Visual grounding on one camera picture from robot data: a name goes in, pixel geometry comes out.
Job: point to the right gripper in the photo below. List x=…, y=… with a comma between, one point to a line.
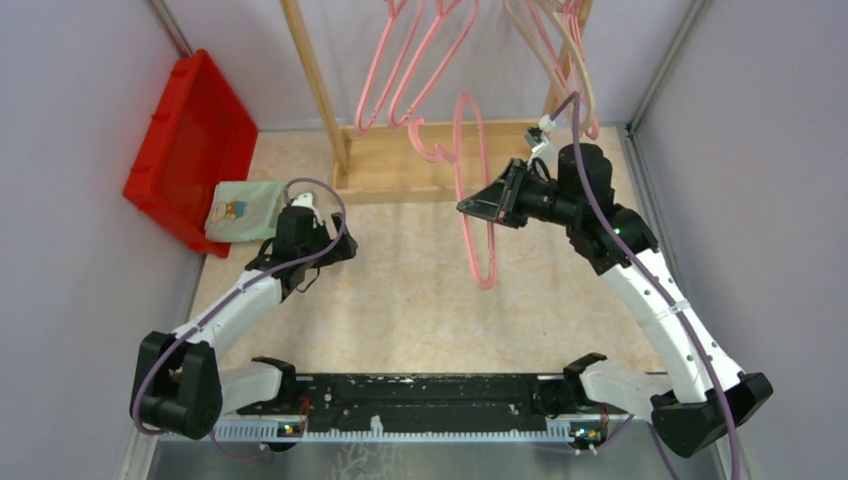
x=499, y=201

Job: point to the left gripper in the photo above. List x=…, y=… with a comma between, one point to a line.
x=345, y=249

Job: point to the beige plastic hanger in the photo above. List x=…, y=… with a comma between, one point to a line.
x=570, y=60

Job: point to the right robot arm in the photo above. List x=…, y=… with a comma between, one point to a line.
x=704, y=394

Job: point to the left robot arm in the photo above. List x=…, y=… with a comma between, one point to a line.
x=179, y=386

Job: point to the wooden hanger rack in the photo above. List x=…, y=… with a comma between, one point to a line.
x=374, y=161

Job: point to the folded green cloth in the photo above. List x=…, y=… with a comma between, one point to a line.
x=244, y=211

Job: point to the red plastic bin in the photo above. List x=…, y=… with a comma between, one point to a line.
x=199, y=135

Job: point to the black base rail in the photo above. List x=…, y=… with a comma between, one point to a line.
x=442, y=408

